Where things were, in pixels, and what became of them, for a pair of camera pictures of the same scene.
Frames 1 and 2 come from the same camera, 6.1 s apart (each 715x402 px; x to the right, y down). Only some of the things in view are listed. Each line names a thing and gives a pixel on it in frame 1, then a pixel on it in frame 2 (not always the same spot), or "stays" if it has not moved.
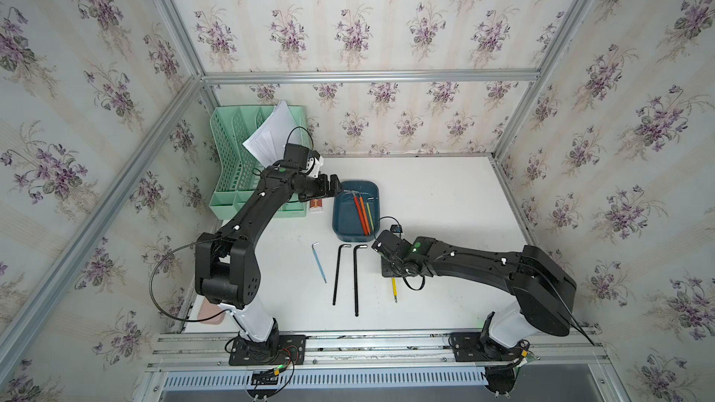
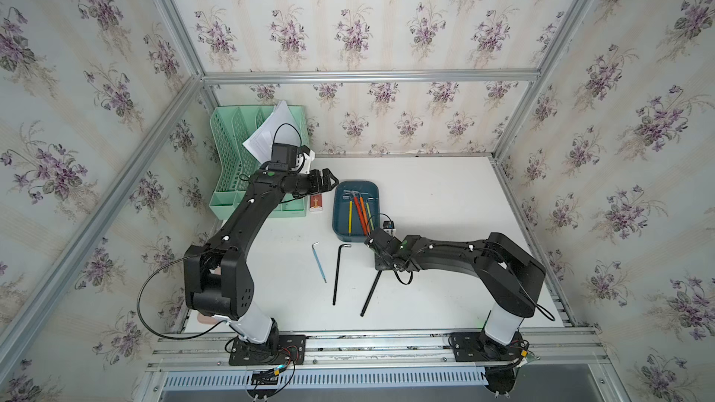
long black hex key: (356, 247) to (371, 292)
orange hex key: (364, 211) stays
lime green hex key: (369, 209) stays
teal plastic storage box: (356, 212) stays
